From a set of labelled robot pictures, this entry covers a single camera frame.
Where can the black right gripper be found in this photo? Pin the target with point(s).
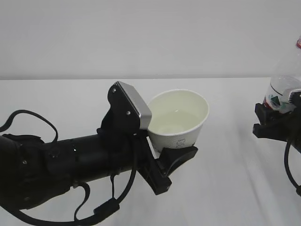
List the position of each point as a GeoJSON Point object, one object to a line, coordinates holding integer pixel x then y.
{"type": "Point", "coordinates": [274, 125]}

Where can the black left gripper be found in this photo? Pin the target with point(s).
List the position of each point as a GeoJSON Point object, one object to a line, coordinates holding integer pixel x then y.
{"type": "Point", "coordinates": [128, 150]}

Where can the white paper cup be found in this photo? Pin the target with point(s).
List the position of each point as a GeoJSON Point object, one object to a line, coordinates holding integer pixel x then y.
{"type": "Point", "coordinates": [178, 116]}

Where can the clear Nongfu Spring water bottle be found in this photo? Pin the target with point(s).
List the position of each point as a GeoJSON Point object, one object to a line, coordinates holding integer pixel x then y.
{"type": "Point", "coordinates": [286, 77]}

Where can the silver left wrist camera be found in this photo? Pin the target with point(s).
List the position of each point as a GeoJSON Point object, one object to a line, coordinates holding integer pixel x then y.
{"type": "Point", "coordinates": [128, 112]}

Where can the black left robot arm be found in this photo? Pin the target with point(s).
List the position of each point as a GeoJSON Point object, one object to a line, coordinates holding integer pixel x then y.
{"type": "Point", "coordinates": [33, 172]}

